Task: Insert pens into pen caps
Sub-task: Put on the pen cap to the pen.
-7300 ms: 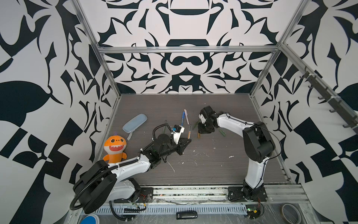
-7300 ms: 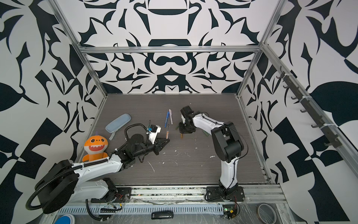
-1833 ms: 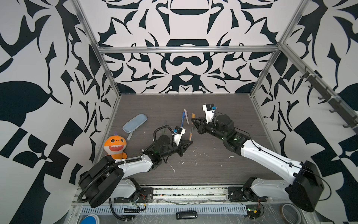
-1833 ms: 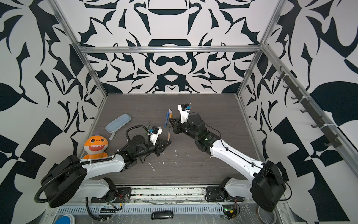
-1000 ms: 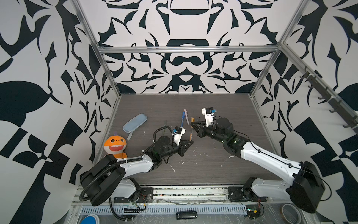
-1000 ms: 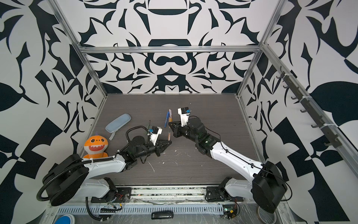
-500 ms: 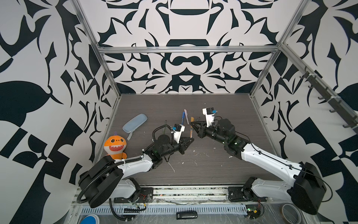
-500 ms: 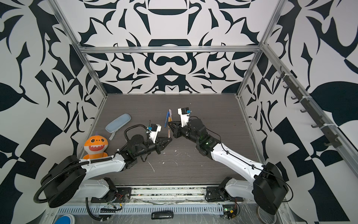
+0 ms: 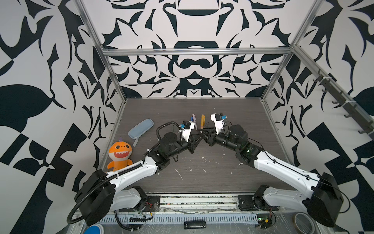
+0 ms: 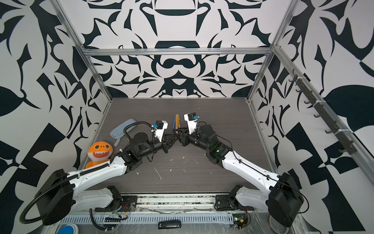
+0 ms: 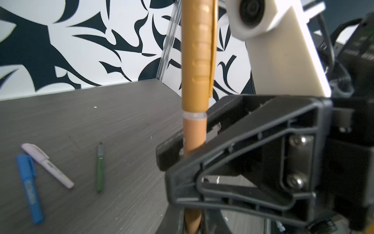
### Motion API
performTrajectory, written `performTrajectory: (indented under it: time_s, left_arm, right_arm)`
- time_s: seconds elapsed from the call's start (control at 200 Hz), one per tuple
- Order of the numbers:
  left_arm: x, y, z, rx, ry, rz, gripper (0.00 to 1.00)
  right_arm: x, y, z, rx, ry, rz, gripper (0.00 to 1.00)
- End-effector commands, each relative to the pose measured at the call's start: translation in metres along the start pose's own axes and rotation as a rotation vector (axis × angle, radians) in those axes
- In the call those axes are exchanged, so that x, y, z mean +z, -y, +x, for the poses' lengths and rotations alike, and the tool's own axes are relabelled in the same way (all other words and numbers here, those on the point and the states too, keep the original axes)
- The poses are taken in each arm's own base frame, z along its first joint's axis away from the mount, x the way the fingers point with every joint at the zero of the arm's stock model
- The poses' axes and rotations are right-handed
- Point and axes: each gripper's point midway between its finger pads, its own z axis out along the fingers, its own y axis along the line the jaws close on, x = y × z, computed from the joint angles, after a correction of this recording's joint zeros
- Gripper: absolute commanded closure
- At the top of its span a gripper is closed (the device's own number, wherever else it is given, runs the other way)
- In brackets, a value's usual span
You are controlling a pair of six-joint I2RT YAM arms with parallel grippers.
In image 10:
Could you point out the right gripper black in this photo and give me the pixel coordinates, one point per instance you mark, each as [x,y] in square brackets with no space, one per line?
[185,136]

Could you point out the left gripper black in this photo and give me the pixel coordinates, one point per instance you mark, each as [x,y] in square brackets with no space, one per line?
[167,144]

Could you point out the blue pen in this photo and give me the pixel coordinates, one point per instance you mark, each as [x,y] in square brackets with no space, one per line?
[174,123]

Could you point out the brown pen cap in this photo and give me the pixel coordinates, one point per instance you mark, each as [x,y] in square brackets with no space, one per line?
[176,118]

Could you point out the orange brown pen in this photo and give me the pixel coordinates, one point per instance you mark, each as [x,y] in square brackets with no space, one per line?
[175,130]

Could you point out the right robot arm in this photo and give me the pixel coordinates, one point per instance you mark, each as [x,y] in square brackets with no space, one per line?
[278,194]

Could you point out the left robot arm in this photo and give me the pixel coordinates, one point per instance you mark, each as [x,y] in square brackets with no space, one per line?
[64,193]

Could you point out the light blue pencil case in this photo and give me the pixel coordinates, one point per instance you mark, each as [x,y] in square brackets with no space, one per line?
[118,132]

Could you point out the orange shark plush toy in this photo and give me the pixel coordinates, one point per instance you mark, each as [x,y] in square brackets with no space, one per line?
[99,153]

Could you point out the black rectangular device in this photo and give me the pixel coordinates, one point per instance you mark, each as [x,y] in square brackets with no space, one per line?
[170,224]

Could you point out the blue round lid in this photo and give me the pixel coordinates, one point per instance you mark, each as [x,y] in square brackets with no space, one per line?
[69,229]

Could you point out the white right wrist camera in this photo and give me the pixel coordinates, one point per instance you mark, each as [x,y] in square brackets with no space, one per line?
[192,121]

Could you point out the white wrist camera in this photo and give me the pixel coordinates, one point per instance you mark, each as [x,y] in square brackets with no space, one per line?
[158,129]
[192,121]

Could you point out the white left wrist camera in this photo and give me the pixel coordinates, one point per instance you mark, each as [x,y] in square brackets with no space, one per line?
[158,129]

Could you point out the wall hook rail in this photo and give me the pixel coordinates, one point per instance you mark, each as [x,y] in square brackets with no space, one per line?
[321,124]

